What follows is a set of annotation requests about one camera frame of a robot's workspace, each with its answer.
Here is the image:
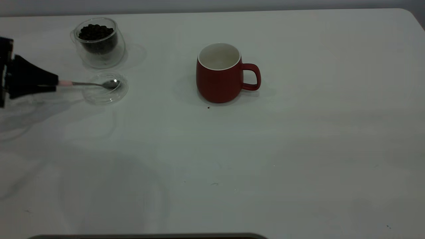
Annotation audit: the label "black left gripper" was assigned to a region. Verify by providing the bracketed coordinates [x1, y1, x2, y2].
[0, 37, 59, 109]

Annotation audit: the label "pink-handled metal spoon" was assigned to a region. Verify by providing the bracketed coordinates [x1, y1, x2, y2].
[58, 79, 121, 90]

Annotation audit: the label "clear double-wall glass cup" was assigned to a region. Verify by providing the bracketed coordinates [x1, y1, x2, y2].
[70, 18, 126, 69]

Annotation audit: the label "dark coffee beans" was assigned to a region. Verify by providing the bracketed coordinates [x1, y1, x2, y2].
[78, 24, 118, 55]

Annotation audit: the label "red ceramic mug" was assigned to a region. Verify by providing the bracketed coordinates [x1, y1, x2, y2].
[196, 43, 262, 104]

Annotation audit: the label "clear round glass lid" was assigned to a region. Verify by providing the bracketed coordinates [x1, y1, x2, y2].
[82, 71, 129, 106]

